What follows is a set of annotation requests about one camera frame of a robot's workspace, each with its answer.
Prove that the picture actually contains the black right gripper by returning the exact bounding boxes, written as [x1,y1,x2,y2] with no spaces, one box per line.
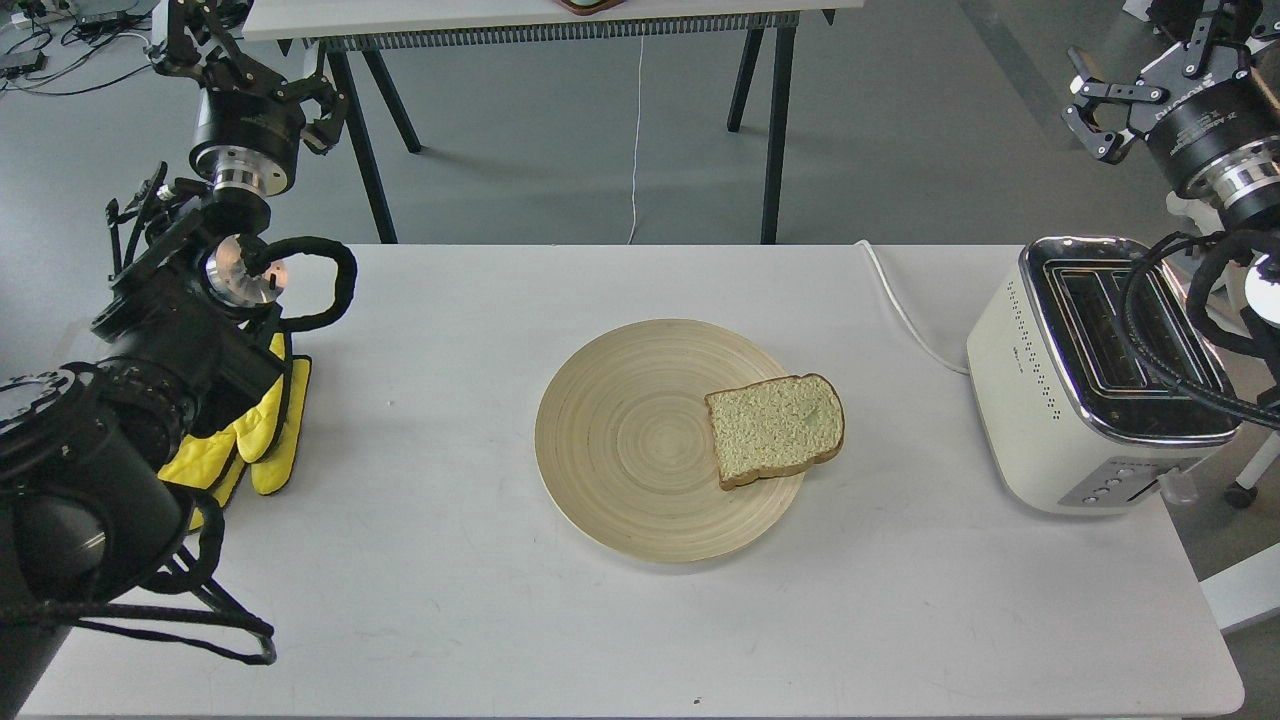
[1062,1,1279,217]

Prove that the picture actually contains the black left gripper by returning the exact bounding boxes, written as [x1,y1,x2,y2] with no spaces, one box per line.
[150,1,349,197]

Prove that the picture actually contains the slice of bread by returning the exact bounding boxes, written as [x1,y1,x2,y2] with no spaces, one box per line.
[704,373,846,491]

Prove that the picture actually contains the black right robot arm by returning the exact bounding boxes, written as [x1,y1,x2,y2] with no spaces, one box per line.
[1062,1,1279,375]

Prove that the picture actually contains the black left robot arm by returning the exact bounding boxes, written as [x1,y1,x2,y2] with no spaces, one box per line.
[1,1,358,719]

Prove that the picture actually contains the cream and chrome toaster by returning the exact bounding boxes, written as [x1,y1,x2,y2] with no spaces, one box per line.
[966,236,1239,516]

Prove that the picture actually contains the white background table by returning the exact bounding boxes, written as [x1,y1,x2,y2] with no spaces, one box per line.
[243,1,849,245]

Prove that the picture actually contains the yellow oven mitt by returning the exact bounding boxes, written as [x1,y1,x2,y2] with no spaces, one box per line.
[157,332,312,509]

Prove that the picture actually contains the round bamboo plate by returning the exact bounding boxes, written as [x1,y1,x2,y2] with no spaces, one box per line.
[534,319,803,564]

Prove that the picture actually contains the white toaster power cord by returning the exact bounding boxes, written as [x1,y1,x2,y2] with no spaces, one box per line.
[855,240,973,377]

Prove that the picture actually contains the black cables on floor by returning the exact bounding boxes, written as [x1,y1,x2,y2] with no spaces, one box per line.
[0,0,161,97]

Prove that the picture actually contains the thin white hanging cable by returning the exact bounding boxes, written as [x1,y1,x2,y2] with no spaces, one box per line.
[626,36,646,246]

